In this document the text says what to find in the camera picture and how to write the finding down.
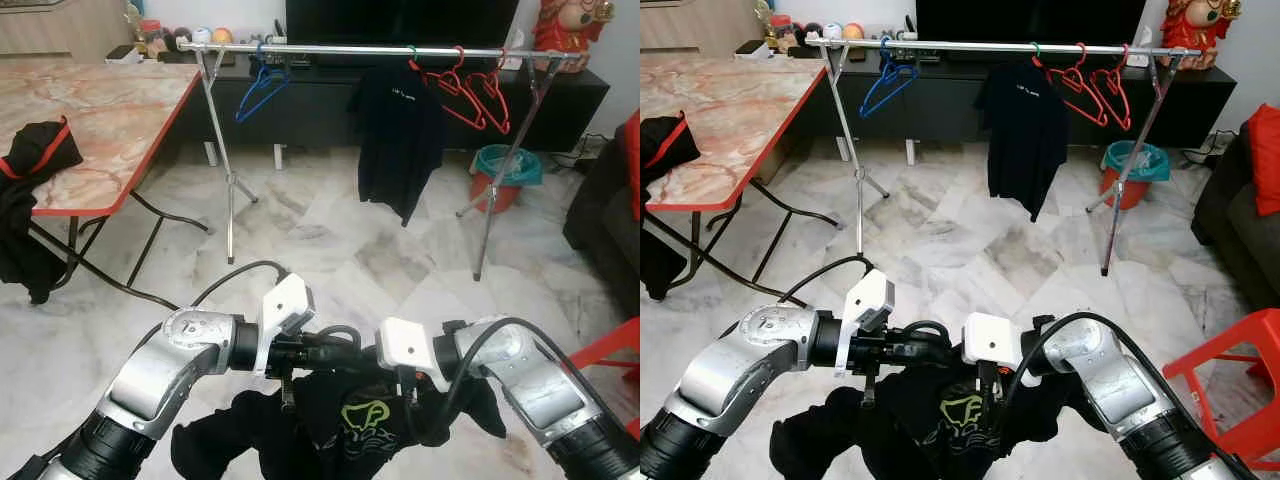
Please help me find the beige wooden sideboard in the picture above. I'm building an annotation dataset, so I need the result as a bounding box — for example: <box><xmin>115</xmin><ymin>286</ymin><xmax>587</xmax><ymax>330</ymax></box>
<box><xmin>640</xmin><ymin>0</ymin><xmax>761</xmax><ymax>56</ymax></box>
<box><xmin>0</xmin><ymin>0</ymin><xmax>133</xmax><ymax>58</ymax></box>

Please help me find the marble pattern folding table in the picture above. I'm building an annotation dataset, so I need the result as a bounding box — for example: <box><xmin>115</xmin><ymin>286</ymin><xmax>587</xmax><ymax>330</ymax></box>
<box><xmin>0</xmin><ymin>60</ymin><xmax>214</xmax><ymax>313</ymax></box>
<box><xmin>640</xmin><ymin>57</ymin><xmax>841</xmax><ymax>309</ymax></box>

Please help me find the red plastic hanger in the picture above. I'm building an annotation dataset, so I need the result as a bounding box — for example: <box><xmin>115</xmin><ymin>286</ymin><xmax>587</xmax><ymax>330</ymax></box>
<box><xmin>1035</xmin><ymin>42</ymin><xmax>1106</xmax><ymax>126</ymax></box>
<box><xmin>1088</xmin><ymin>44</ymin><xmax>1136</xmax><ymax>133</ymax></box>
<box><xmin>462</xmin><ymin>48</ymin><xmax>513</xmax><ymax>136</ymax></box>
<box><xmin>410</xmin><ymin>45</ymin><xmax>483</xmax><ymax>131</ymax></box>

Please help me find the red plastic stool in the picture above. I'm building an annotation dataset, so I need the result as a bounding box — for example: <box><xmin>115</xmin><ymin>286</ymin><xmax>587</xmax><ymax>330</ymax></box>
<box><xmin>1160</xmin><ymin>307</ymin><xmax>1280</xmax><ymax>473</ymax></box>
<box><xmin>568</xmin><ymin>316</ymin><xmax>641</xmax><ymax>441</ymax></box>

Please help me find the black shirt with printed logo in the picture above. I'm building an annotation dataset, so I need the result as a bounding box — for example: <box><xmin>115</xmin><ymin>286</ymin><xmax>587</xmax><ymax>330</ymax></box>
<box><xmin>768</xmin><ymin>360</ymin><xmax>1106</xmax><ymax>480</ymax></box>
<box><xmin>170</xmin><ymin>362</ymin><xmax>509</xmax><ymax>480</ymax></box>

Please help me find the navy polo shirt red trim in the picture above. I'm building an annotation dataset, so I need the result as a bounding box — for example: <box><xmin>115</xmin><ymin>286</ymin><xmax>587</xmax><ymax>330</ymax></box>
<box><xmin>973</xmin><ymin>58</ymin><xmax>1071</xmax><ymax>223</ymax></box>
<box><xmin>347</xmin><ymin>62</ymin><xmax>448</xmax><ymax>228</ymax></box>

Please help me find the black TV cabinet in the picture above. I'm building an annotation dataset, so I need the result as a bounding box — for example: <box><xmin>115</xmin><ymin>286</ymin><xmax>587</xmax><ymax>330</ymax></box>
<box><xmin>735</xmin><ymin>40</ymin><xmax>1238</xmax><ymax>151</ymax></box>
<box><xmin>150</xmin><ymin>45</ymin><xmax>611</xmax><ymax>159</ymax></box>

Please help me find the black flat television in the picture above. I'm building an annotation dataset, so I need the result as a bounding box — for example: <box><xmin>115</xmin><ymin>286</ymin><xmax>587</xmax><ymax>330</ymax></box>
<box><xmin>915</xmin><ymin>0</ymin><xmax>1148</xmax><ymax>46</ymax></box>
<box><xmin>285</xmin><ymin>0</ymin><xmax>521</xmax><ymax>46</ymax></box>

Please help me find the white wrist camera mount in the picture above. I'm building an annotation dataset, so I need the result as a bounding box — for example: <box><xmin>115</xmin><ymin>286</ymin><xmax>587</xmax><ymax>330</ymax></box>
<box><xmin>375</xmin><ymin>318</ymin><xmax>451</xmax><ymax>393</ymax></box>
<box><xmin>835</xmin><ymin>267</ymin><xmax>896</xmax><ymax>379</ymax></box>
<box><xmin>253</xmin><ymin>272</ymin><xmax>317</xmax><ymax>378</ymax></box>
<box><xmin>962</xmin><ymin>312</ymin><xmax>1041</xmax><ymax>389</ymax></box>

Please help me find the red bin with teal bag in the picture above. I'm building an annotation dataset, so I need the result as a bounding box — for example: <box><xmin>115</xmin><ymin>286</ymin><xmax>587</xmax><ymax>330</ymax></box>
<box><xmin>1100</xmin><ymin>140</ymin><xmax>1171</xmax><ymax>211</ymax></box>
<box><xmin>470</xmin><ymin>143</ymin><xmax>544</xmax><ymax>214</ymax></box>

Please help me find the black garment with red trim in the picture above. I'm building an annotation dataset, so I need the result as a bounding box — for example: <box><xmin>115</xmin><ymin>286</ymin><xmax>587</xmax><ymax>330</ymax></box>
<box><xmin>0</xmin><ymin>117</ymin><xmax>85</xmax><ymax>306</ymax></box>
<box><xmin>640</xmin><ymin>112</ymin><xmax>703</xmax><ymax>301</ymax></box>

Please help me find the dark grey fabric sofa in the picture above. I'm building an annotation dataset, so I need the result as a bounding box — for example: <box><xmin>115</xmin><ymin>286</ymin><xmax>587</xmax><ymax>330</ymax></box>
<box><xmin>563</xmin><ymin>110</ymin><xmax>641</xmax><ymax>319</ymax></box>
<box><xmin>1190</xmin><ymin>125</ymin><xmax>1280</xmax><ymax>313</ymax></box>

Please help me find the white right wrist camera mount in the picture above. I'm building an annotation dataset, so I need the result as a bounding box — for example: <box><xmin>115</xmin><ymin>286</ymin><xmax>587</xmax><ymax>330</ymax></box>
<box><xmin>375</xmin><ymin>318</ymin><xmax>451</xmax><ymax>393</ymax></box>
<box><xmin>962</xmin><ymin>312</ymin><xmax>1041</xmax><ymax>389</ymax></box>

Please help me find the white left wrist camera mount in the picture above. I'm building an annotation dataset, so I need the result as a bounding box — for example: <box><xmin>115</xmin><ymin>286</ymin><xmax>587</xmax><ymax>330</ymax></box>
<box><xmin>253</xmin><ymin>272</ymin><xmax>317</xmax><ymax>378</ymax></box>
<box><xmin>835</xmin><ymin>267</ymin><xmax>896</xmax><ymax>379</ymax></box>

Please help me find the blue plastic hanger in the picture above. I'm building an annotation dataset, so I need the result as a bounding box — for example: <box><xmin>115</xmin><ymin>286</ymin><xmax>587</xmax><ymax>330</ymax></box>
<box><xmin>235</xmin><ymin>42</ymin><xmax>293</xmax><ymax>125</ymax></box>
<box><xmin>860</xmin><ymin>38</ymin><xmax>919</xmax><ymax>119</ymax></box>

